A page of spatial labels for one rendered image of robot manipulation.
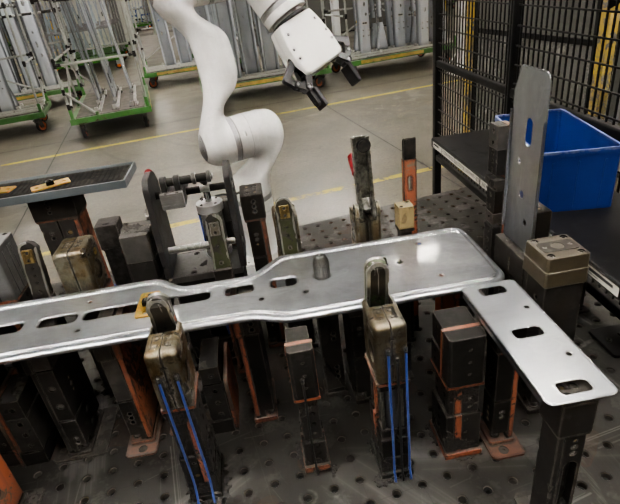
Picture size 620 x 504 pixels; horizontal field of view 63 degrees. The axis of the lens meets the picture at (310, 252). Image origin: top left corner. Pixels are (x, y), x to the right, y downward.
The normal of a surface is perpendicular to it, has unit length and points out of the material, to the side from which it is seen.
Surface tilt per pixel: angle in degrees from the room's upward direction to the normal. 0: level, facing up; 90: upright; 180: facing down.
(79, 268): 90
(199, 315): 0
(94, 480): 0
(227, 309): 0
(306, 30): 63
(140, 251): 90
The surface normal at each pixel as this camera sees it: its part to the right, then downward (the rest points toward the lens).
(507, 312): -0.11, -0.87
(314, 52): 0.43, -0.01
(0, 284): 0.14, 0.47
